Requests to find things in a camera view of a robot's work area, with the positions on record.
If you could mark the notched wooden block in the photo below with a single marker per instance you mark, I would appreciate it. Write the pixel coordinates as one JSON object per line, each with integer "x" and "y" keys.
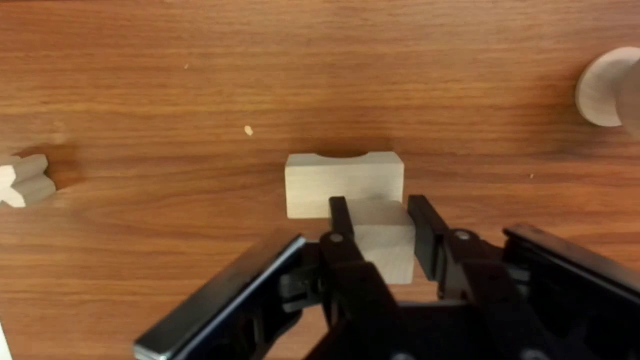
{"x": 312, "y": 186}

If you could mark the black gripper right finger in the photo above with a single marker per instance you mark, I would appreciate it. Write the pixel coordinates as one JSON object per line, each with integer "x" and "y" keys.
{"x": 480, "y": 280}

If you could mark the wooden cylinder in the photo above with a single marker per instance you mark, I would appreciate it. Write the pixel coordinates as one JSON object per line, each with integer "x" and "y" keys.
{"x": 611, "y": 86}

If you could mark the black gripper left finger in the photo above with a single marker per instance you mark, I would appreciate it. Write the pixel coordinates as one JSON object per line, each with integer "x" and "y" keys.
{"x": 347, "y": 266}

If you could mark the cross-shaped wooden piece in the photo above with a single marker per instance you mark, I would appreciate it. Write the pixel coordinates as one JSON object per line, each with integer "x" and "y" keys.
{"x": 22, "y": 182}

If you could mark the small light crumb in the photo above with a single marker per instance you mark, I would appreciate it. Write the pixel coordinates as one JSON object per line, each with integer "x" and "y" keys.
{"x": 248, "y": 130}

